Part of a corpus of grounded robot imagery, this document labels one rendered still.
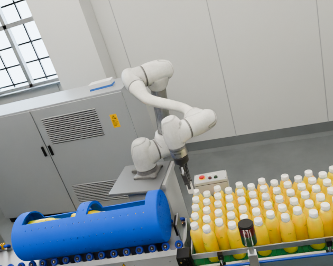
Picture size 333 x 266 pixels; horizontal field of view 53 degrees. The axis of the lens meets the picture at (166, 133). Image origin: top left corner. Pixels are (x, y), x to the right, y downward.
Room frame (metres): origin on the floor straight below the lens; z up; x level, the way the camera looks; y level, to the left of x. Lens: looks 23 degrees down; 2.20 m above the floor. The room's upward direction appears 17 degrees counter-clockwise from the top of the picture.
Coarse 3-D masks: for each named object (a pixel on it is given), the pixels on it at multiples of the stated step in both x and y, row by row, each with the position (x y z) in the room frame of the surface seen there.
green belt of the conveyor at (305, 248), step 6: (300, 246) 1.24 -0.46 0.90; (306, 246) 1.23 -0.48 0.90; (276, 252) 1.25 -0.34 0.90; (282, 252) 1.23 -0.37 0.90; (288, 252) 1.22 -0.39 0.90; (294, 252) 1.21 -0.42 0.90; (300, 252) 1.20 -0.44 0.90; (204, 258) 1.35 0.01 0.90; (228, 258) 1.30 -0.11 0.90; (234, 258) 1.29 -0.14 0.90; (246, 258) 1.27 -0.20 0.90; (198, 264) 1.32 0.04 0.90; (204, 264) 1.31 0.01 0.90
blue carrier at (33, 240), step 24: (24, 216) 1.73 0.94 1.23; (48, 216) 1.85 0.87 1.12; (96, 216) 1.54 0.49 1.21; (120, 216) 1.74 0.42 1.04; (144, 216) 1.45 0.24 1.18; (168, 216) 1.59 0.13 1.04; (24, 240) 1.60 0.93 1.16; (48, 240) 1.56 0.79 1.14; (72, 240) 1.52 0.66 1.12; (96, 240) 1.49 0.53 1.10; (120, 240) 1.46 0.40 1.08; (144, 240) 1.43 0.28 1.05; (168, 240) 1.46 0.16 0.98
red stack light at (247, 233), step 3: (252, 228) 1.07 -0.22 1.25; (240, 231) 1.08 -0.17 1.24; (243, 231) 1.07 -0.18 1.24; (246, 231) 1.06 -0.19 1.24; (249, 231) 1.06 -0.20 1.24; (252, 231) 1.07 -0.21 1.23; (240, 234) 1.08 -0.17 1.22; (243, 234) 1.07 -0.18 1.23; (246, 234) 1.06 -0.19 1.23; (249, 234) 1.06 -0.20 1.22; (252, 234) 1.06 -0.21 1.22; (246, 237) 1.07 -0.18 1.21
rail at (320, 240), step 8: (304, 240) 1.19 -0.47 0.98; (312, 240) 1.18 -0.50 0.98; (320, 240) 1.17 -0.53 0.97; (240, 248) 1.26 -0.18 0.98; (256, 248) 1.24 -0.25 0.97; (264, 248) 1.23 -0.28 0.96; (272, 248) 1.22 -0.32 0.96; (280, 248) 1.21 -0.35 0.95; (192, 256) 1.31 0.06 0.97; (200, 256) 1.30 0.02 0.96; (208, 256) 1.29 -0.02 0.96
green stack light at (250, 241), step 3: (255, 234) 1.08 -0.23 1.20; (240, 237) 1.09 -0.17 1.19; (243, 237) 1.07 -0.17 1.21; (249, 237) 1.06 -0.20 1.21; (252, 237) 1.06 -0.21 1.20; (255, 237) 1.07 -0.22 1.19; (243, 240) 1.08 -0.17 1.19; (246, 240) 1.07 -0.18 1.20; (249, 240) 1.06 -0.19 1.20; (252, 240) 1.06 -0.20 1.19; (255, 240) 1.07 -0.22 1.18; (243, 243) 1.08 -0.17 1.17; (246, 243) 1.07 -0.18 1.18; (249, 243) 1.06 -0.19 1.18; (252, 243) 1.06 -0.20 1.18; (255, 243) 1.07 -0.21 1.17; (249, 246) 1.06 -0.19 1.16
